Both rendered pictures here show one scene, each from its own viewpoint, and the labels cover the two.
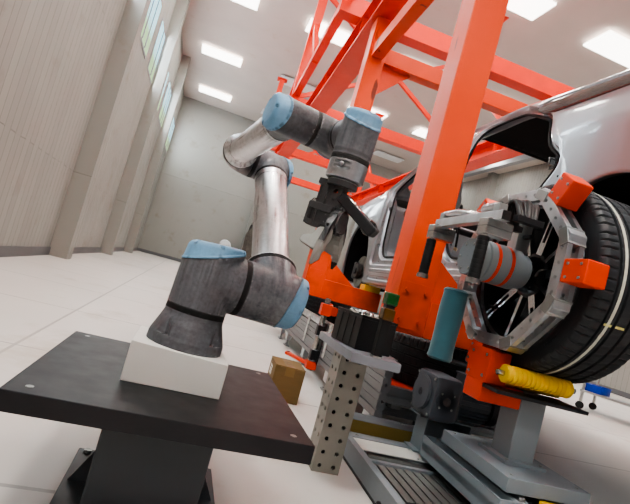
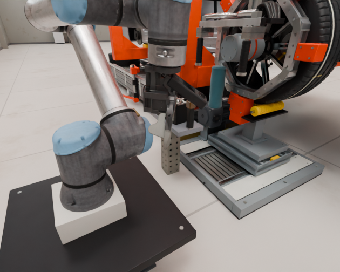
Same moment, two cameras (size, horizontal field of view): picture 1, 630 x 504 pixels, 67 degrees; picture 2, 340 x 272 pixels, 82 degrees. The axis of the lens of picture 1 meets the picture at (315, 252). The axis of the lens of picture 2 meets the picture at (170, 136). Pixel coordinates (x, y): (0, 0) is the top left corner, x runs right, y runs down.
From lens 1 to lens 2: 0.68 m
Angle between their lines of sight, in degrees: 36
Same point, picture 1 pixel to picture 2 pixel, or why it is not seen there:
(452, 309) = (219, 80)
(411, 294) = (187, 67)
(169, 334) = (77, 205)
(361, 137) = (178, 17)
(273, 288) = (130, 141)
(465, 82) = not seen: outside the picture
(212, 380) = (119, 211)
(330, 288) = (128, 53)
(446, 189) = not seen: outside the picture
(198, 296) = (83, 176)
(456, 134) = not seen: outside the picture
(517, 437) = (256, 131)
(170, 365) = (89, 221)
